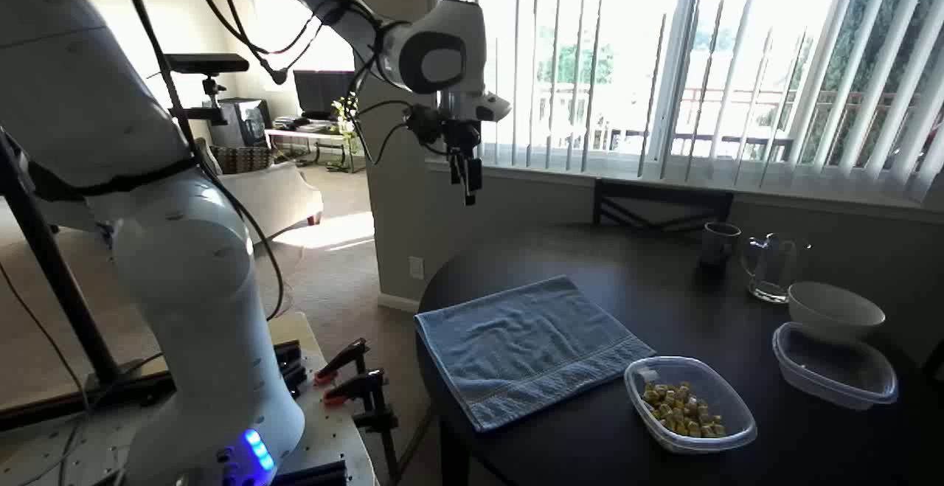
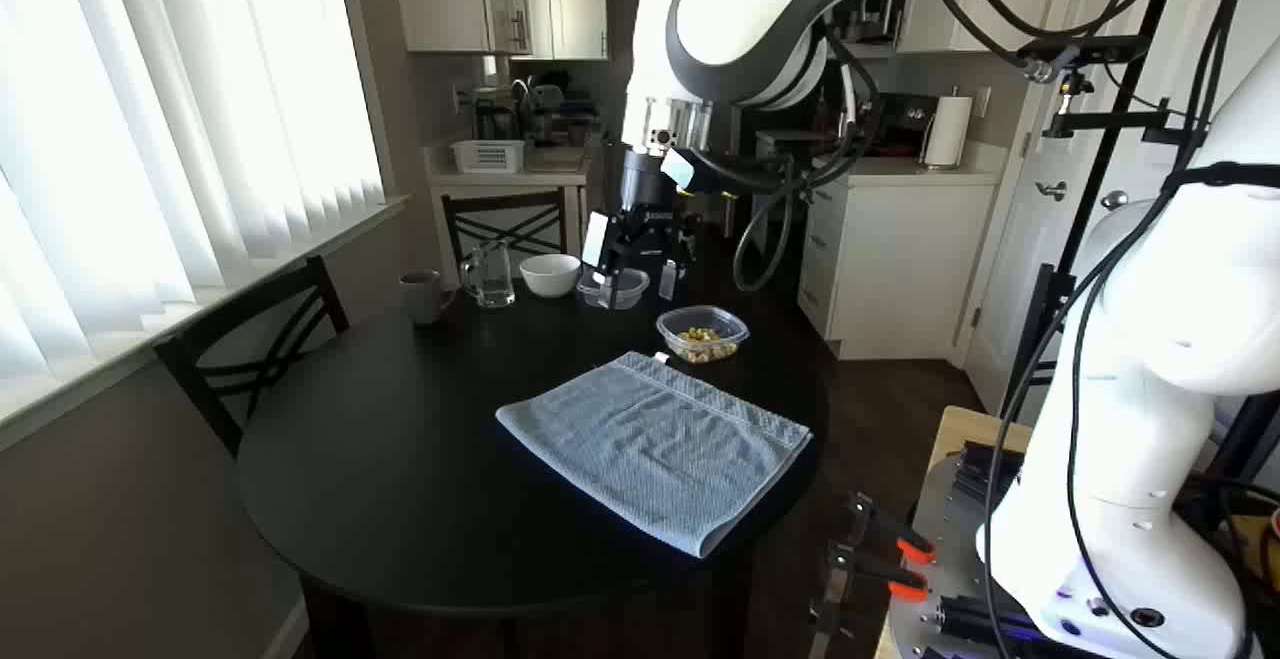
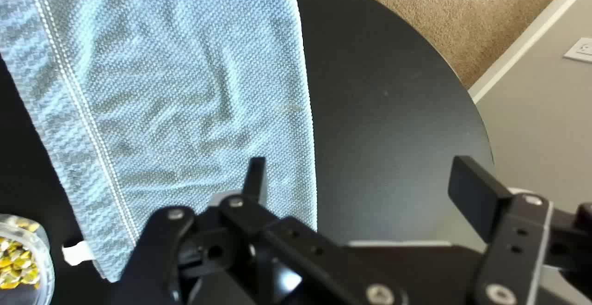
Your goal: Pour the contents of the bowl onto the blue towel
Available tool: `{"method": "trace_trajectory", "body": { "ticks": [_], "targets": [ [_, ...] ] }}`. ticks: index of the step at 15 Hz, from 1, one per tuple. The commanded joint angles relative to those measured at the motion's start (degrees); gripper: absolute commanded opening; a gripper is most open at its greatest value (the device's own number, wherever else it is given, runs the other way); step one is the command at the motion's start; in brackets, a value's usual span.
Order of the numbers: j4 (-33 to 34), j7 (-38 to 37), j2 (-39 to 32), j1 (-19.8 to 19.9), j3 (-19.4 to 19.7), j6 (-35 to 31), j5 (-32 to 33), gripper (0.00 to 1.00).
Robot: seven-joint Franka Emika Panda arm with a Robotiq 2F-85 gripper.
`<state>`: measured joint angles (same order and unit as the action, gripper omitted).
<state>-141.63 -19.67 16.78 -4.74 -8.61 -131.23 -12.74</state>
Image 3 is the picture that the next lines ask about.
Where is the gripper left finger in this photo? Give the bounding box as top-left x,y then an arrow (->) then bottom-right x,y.
111,157 -> 407,305

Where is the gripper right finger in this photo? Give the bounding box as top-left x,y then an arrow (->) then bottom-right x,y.
448,156 -> 592,305

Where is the light blue woven towel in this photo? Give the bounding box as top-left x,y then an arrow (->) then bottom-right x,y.
0,0 -> 318,283

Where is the clear bowl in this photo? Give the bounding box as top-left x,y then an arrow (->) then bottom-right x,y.
0,214 -> 56,305

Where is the heap of yellow pieces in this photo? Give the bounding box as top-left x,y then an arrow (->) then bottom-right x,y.
0,218 -> 41,291

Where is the white wall socket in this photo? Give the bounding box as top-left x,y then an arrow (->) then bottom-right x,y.
563,37 -> 592,63

